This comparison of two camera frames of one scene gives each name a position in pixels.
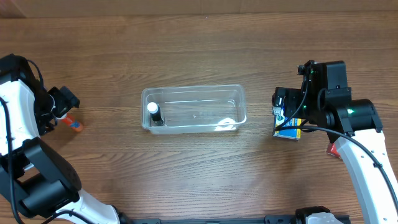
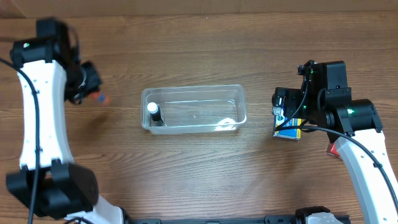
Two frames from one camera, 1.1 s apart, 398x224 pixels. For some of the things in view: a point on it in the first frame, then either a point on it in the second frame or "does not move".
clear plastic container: (195, 109) does not move
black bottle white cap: (155, 113) does not move
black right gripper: (286, 101) does not move
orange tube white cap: (69, 119) -> (101, 96)
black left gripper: (65, 99) -> (87, 82)
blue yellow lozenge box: (280, 120) does not move
